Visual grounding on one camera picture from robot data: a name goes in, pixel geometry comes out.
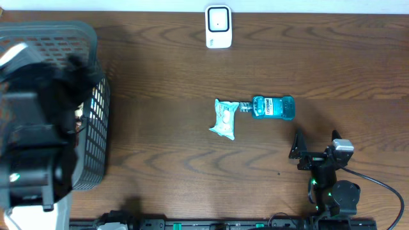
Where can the teal mouthwash bottle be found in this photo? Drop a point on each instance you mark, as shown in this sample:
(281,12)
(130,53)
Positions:
(270,107)

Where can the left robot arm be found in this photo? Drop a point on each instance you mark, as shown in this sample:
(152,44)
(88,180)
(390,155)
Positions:
(39,135)

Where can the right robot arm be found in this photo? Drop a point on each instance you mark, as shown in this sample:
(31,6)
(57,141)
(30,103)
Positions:
(333,197)

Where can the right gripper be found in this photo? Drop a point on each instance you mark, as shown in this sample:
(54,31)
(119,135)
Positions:
(312,158)

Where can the light teal wet wipes pack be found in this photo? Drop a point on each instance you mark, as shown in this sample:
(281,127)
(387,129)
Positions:
(225,119)

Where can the white barcode scanner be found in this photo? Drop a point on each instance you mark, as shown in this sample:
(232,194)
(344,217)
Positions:
(219,31)

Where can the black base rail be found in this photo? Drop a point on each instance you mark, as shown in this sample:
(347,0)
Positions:
(124,220)

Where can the grey plastic shopping basket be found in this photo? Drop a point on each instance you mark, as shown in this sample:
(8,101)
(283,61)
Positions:
(53,42)

